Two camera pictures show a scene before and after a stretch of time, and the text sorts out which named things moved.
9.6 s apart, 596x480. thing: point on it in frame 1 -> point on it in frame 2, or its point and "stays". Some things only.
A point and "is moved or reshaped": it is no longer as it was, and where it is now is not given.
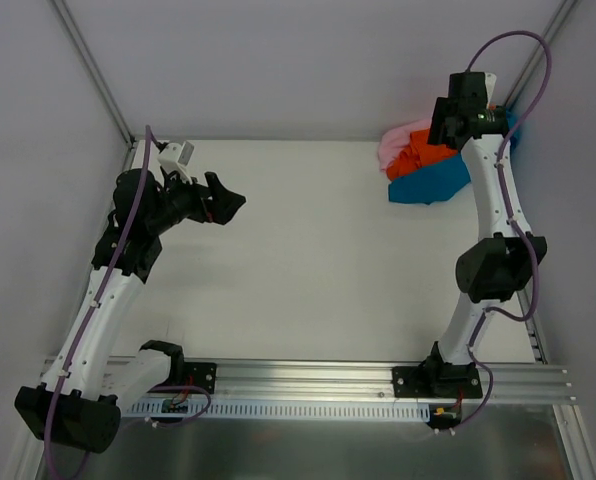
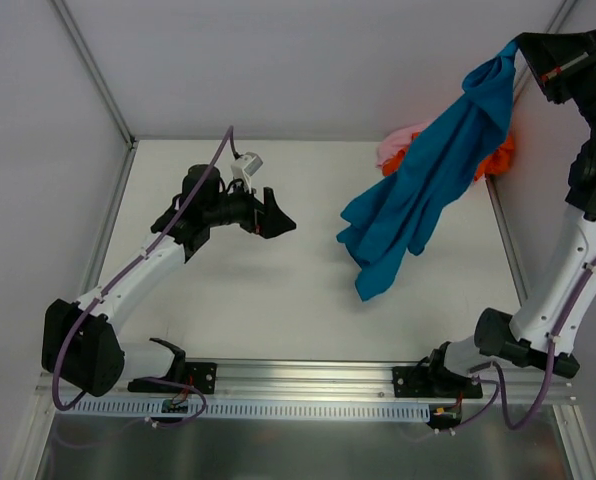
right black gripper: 441,122 -> 564,67
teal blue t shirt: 438,181 is moved or reshaped
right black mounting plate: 446,381 stays
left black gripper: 206,201 -> 258,215
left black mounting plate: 202,375 stays
